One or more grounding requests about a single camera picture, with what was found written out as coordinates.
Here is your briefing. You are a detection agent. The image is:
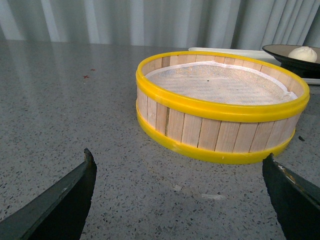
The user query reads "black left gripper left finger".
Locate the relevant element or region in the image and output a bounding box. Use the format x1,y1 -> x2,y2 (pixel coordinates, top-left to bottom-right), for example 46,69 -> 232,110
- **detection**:
0,148 -> 97,240

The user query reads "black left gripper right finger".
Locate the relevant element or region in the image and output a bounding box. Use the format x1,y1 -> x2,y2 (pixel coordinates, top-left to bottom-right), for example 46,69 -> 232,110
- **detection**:
262,153 -> 320,240

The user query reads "beige plate with black rim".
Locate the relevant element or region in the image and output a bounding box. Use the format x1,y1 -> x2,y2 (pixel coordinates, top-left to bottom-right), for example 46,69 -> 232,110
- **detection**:
262,44 -> 320,79

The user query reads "white steamed bun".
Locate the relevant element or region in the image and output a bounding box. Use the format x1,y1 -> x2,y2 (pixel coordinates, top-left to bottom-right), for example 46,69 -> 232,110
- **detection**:
288,46 -> 318,63

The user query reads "white rectangular tray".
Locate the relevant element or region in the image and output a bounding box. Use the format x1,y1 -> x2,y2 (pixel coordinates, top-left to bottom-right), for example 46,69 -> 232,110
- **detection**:
188,47 -> 320,85

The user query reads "yellow rimmed bamboo steamer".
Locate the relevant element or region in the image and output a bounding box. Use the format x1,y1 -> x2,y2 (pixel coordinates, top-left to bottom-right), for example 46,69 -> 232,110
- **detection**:
136,51 -> 310,164

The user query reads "white steamer liner cloth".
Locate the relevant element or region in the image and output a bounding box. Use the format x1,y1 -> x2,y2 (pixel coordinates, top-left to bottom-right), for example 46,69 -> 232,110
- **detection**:
146,61 -> 297,106

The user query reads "grey pleated curtain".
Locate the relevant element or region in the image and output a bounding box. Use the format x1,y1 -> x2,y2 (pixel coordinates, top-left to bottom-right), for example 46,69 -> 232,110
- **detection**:
0,0 -> 320,50

